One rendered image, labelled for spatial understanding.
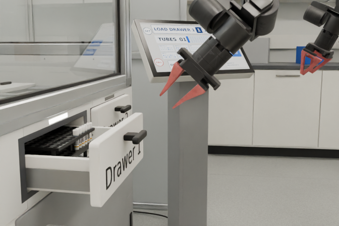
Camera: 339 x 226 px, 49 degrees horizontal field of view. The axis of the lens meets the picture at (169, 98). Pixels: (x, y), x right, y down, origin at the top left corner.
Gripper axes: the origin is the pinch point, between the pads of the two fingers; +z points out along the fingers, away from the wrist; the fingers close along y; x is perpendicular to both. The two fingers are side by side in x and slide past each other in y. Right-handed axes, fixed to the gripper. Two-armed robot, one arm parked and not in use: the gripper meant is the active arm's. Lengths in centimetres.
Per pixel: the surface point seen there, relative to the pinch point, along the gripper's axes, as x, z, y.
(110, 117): -24.9, 20.4, 8.6
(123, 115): -36.5, 21.3, 7.4
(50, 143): 8.1, 20.7, 9.9
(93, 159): 16.7, 12.5, 1.5
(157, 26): -93, 0, 28
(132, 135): 3.5, 9.6, 0.1
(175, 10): -162, -9, 39
